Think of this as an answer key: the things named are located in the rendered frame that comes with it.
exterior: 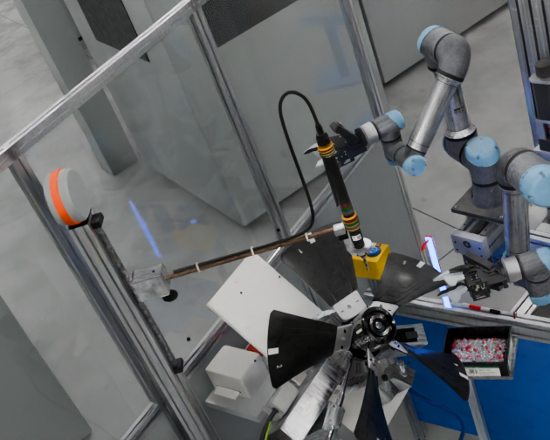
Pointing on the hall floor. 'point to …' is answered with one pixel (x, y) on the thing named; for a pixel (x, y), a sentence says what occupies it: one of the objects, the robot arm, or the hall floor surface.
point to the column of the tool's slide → (142, 333)
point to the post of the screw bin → (477, 412)
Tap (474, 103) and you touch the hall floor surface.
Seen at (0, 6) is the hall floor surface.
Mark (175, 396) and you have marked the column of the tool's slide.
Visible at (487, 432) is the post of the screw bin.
